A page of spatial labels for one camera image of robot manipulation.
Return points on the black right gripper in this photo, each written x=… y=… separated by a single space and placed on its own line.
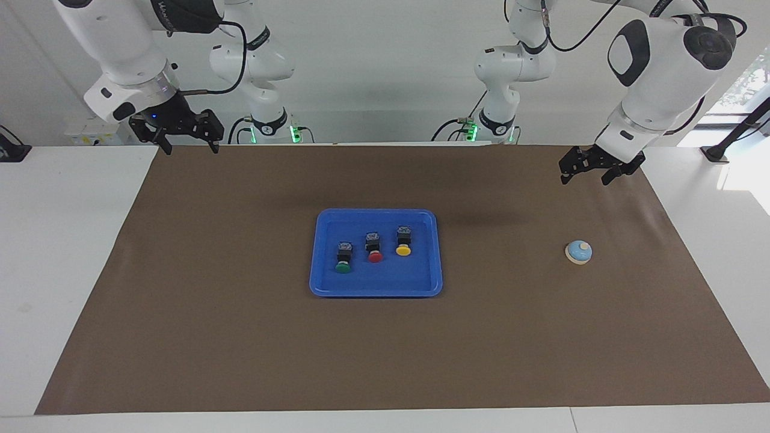
x=174 y=123

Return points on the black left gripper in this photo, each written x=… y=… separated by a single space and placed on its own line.
x=595 y=159

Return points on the green push button switch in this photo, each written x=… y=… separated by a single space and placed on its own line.
x=343 y=267

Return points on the yellow push button switch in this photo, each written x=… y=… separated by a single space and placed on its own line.
x=403 y=250

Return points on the red push button switch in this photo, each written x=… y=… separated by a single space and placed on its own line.
x=375 y=257

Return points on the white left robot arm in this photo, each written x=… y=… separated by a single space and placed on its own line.
x=656 y=84

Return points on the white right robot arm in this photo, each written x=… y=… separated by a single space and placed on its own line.
x=120 y=48

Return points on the light blue desk bell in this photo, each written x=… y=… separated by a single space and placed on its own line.
x=579 y=251

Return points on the blue plastic tray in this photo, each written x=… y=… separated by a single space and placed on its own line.
x=391 y=279

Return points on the white power box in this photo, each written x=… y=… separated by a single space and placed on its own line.
x=84 y=137

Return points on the black stand with angled rod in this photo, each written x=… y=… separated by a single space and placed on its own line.
x=716 y=153

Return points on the small black stand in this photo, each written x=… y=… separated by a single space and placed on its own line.
x=12 y=153

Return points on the brown table mat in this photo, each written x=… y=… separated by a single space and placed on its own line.
x=385 y=349

